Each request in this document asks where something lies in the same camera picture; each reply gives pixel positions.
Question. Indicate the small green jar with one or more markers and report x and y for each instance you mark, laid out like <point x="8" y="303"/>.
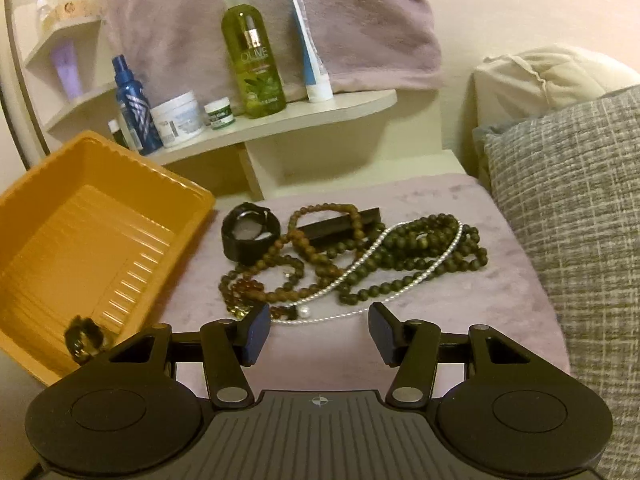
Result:
<point x="219" y="116"/>

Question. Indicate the white and blue tube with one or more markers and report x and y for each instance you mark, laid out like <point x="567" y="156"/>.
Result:
<point x="315" y="75"/>

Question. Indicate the orange plastic tray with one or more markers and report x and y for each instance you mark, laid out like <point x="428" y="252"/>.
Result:
<point x="75" y="240"/>

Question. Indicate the black rectangular case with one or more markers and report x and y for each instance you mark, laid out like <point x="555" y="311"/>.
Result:
<point x="330" y="230"/>

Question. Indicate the purple tube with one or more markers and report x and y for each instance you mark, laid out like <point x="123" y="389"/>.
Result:
<point x="67" y="70"/>

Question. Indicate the pink table blanket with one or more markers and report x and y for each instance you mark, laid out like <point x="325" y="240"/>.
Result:
<point x="450" y="300"/>

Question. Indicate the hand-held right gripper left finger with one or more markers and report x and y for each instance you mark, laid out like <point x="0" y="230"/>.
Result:
<point x="257" y="334"/>

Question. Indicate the white cream jar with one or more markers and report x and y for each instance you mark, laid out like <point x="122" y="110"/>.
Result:
<point x="177" y="120"/>

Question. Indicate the cream pillow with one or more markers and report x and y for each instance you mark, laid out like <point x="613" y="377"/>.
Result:
<point x="560" y="80"/>

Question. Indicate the small clear bottle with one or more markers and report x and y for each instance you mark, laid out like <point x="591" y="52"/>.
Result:
<point x="44" y="17"/>

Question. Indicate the small dark green tube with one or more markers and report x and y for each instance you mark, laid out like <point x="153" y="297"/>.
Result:
<point x="117" y="135"/>

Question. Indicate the white corner shelf unit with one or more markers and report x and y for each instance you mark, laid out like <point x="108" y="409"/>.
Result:
<point x="325" y="110"/>

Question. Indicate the black wrist watch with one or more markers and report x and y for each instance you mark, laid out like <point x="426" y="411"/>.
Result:
<point x="231" y="246"/>

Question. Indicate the green spray bottle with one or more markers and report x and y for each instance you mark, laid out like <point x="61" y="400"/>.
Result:
<point x="252" y="70"/>

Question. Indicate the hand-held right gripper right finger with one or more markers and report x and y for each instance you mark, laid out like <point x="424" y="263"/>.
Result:
<point x="382" y="334"/>

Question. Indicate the grey woven pillow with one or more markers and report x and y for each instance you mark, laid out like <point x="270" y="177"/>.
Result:
<point x="575" y="200"/>

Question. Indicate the blue spray bottle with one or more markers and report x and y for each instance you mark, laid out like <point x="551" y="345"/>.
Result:
<point x="135" y="110"/>

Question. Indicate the hanging pink blanket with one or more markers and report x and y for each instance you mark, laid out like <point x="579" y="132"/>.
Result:
<point x="175" y="25"/>

